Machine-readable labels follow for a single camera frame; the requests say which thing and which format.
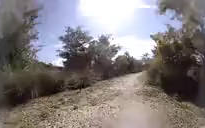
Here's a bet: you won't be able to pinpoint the group of leafy trees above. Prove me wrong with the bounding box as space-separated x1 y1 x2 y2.
56 25 145 81

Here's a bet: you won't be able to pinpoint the pale dirt path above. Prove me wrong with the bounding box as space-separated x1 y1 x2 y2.
0 71 205 128

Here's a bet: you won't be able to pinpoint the dry brown bushes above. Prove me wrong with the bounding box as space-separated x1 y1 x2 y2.
0 64 95 105

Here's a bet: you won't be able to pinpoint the trees with dense bushes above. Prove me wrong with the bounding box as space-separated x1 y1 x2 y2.
144 0 205 108

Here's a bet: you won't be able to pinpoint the group of green trees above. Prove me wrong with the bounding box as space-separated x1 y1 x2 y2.
0 0 45 73

